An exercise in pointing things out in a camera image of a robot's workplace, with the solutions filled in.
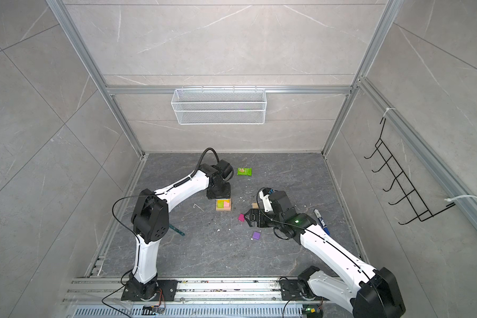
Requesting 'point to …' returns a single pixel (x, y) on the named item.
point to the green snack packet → (244, 171)
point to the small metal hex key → (198, 207)
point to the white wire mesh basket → (218, 106)
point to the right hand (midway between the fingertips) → (253, 214)
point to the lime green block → (220, 205)
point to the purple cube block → (256, 235)
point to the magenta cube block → (241, 217)
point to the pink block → (226, 204)
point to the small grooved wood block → (254, 205)
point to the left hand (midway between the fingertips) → (225, 192)
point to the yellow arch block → (224, 201)
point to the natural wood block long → (223, 209)
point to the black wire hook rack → (400, 174)
